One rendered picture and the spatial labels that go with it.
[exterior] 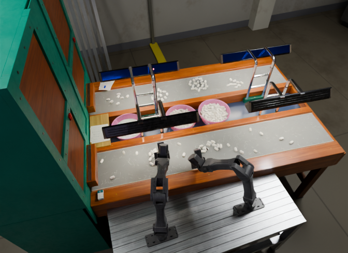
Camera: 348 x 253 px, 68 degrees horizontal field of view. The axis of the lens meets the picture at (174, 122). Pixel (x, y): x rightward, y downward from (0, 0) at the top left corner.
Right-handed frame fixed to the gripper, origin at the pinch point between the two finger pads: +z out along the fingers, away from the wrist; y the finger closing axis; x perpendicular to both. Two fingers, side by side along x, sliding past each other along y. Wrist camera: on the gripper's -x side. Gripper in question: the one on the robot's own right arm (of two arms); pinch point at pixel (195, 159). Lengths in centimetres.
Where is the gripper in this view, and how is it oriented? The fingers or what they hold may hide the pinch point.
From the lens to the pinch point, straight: 187.7
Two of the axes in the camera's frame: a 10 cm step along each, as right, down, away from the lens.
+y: -9.8, 1.8, -1.2
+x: 1.7, 9.8, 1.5
